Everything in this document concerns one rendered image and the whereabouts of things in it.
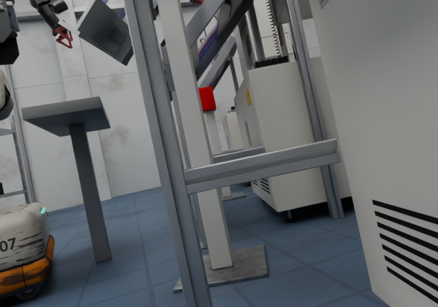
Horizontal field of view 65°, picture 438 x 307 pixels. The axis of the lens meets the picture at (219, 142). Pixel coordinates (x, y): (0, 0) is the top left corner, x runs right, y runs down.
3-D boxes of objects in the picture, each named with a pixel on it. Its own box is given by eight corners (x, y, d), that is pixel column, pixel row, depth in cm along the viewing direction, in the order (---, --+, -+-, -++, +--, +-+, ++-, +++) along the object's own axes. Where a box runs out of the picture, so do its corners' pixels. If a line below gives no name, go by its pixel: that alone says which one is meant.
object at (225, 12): (229, -7, 135) (219, -15, 135) (221, 45, 201) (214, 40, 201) (276, -74, 137) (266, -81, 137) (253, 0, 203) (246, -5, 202)
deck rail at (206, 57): (185, 98, 199) (176, 92, 199) (185, 98, 201) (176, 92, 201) (253, 0, 203) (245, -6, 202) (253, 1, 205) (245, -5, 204)
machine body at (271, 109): (279, 227, 131) (246, 70, 133) (254, 201, 201) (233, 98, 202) (441, 192, 134) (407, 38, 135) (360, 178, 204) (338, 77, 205)
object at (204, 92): (210, 204, 225) (186, 88, 227) (210, 199, 249) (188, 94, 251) (246, 197, 226) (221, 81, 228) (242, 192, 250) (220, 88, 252)
